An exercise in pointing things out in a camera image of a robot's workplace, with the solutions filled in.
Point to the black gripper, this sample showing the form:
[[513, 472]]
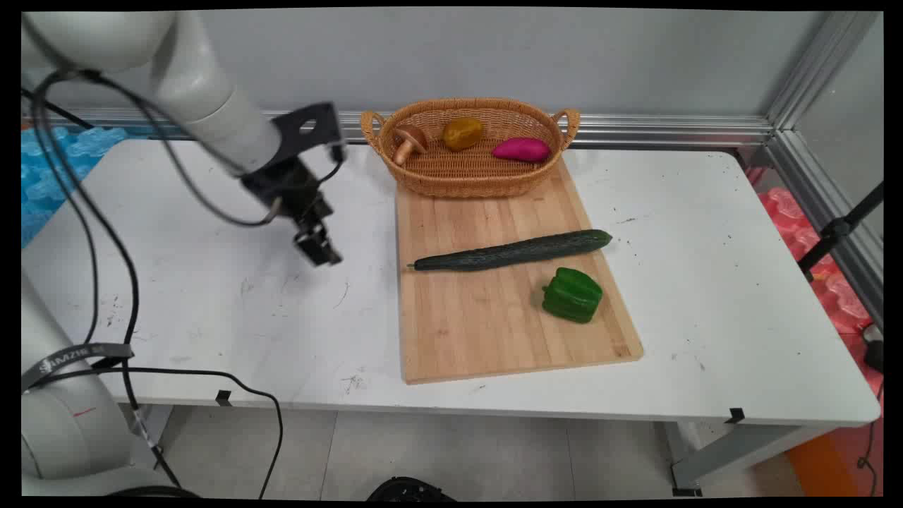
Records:
[[289, 189]]

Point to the yellow-brown toy potato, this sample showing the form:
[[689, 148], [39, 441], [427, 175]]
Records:
[[463, 133]]

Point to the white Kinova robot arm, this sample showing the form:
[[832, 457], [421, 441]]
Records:
[[201, 95]]

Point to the brown toy mushroom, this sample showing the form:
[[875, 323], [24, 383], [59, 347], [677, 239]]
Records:
[[408, 141]]

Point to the woven wicker basket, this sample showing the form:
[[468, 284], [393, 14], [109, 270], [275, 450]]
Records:
[[465, 173]]

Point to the small black table clip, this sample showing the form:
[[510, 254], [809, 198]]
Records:
[[736, 415], [223, 398]]

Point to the wooden cutting board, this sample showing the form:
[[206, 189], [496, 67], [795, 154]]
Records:
[[494, 317]]

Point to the long green cucumber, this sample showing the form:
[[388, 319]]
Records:
[[508, 252]]

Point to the magenta toy sweet potato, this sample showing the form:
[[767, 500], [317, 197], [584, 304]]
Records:
[[520, 149]]

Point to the black round floor object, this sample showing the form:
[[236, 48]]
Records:
[[409, 489]]

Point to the green bell pepper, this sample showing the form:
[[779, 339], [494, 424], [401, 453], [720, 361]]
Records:
[[571, 296]]

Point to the blue foam floor mat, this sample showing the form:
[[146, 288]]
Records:
[[49, 176]]

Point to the grey metal table leg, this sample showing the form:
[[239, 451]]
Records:
[[734, 451]]

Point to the black tripod stand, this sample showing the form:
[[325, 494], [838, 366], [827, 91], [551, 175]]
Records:
[[836, 231]]

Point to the red foam floor mat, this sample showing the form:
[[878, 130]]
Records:
[[839, 296]]

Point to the orange floor panel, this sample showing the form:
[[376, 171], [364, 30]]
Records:
[[825, 466]]

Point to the black device beside table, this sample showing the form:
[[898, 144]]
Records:
[[875, 353]]

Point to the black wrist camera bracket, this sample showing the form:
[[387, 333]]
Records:
[[310, 130]]

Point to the horizontal aluminium frame rail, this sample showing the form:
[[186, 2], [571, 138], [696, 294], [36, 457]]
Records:
[[670, 130]]

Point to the sloping aluminium frame rail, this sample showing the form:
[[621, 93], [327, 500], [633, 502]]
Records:
[[825, 204]]

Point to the upright aluminium frame post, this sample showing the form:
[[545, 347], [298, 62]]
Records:
[[822, 67]]

